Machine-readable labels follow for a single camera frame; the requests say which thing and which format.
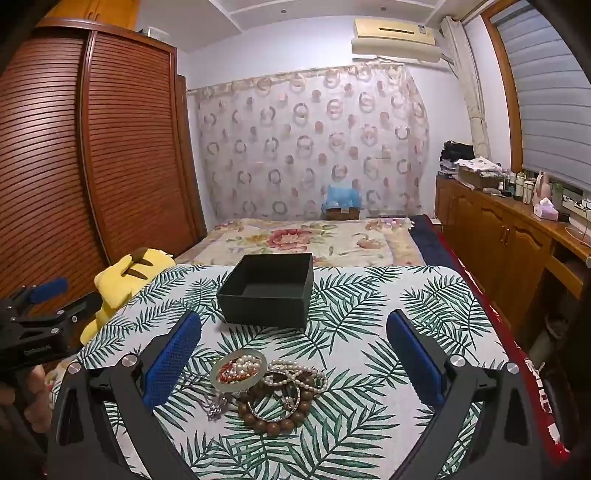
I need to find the brown wooden bead bracelet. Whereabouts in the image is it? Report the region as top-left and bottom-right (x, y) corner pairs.
(235, 382), (315, 435)

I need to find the cream tied curtain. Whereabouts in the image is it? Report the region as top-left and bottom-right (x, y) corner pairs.
(441, 16), (491, 160)

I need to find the cream air conditioner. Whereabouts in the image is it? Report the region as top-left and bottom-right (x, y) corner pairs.
(351, 17), (441, 63)

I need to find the row of cosmetic bottles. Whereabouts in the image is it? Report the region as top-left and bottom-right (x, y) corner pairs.
(501, 171), (536, 200)

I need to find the pile of dark clothes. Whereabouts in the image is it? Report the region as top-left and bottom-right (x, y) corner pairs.
(438, 141), (476, 176)

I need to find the floral blanket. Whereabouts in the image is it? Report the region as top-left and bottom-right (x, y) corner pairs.
(175, 217), (432, 268)

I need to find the cardboard tray with cloth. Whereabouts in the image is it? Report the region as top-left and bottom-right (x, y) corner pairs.
(455, 157), (507, 190)

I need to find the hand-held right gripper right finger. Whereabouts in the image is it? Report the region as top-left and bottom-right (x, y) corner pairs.
(385, 309), (561, 480)

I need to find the yellow plush toy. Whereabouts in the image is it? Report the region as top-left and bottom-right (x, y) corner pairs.
(79, 247), (176, 344)

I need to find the wooden slatted wardrobe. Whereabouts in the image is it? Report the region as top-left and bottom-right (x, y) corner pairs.
(0, 18), (208, 305)

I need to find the white pearl necklace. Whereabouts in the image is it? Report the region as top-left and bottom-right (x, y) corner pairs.
(231, 355), (329, 396)

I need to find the red blanket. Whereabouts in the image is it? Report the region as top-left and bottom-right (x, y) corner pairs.
(434, 231), (572, 464)

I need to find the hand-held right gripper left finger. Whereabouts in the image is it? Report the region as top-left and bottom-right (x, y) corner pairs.
(46, 310), (204, 480)

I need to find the blue plastic bag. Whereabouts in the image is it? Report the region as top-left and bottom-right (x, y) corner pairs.
(321, 182), (363, 211)

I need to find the silver chain pendant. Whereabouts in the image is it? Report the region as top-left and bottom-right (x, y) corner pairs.
(202, 387), (232, 422)

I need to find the pale jade bangle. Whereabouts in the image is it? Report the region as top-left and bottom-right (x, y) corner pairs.
(210, 350), (269, 393)

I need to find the circle patterned curtain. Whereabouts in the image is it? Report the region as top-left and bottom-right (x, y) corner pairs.
(187, 65), (430, 222)

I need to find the person's left hand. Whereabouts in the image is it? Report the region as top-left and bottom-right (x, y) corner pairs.
(21, 364), (52, 422)

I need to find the dark blue blanket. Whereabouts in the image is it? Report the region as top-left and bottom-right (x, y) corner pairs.
(409, 215), (467, 268)

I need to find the red bead bracelet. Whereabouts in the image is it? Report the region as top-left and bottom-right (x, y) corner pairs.
(217, 362), (246, 385)

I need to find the wooden side cabinet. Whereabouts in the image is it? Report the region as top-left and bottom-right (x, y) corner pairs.
(434, 175), (591, 344)

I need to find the pink tissue box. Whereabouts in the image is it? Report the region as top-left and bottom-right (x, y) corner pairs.
(533, 198), (559, 220)

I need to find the leaf print tablecloth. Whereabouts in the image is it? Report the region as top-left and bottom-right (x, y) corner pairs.
(51, 264), (536, 480)

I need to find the silver bangle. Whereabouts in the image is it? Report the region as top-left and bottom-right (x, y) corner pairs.
(247, 382), (302, 421)

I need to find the black square box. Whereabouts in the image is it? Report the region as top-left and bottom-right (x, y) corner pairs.
(216, 252), (315, 329)

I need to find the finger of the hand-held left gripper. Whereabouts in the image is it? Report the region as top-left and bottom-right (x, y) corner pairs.
(0, 277), (70, 320)
(21, 293), (103, 334)

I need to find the pink figurine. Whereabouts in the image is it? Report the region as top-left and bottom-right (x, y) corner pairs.
(531, 171), (553, 204)

